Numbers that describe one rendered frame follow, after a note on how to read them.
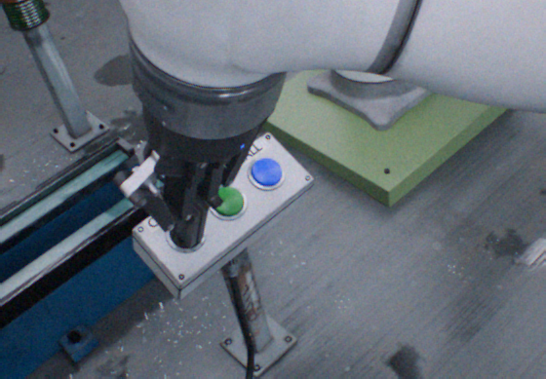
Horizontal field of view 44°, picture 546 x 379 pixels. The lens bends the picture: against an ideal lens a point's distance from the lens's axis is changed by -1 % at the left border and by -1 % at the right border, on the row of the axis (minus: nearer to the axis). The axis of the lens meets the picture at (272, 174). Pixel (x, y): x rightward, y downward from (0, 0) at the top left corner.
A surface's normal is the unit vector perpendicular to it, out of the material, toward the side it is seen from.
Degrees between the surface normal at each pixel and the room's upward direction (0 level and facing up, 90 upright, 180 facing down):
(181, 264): 26
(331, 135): 2
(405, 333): 0
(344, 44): 111
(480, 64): 98
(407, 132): 2
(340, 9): 97
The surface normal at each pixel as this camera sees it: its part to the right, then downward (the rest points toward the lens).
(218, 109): 0.09, 0.89
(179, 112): -0.33, 0.81
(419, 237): -0.15, -0.71
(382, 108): -0.18, -0.51
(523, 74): -0.07, 0.82
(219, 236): 0.16, -0.45
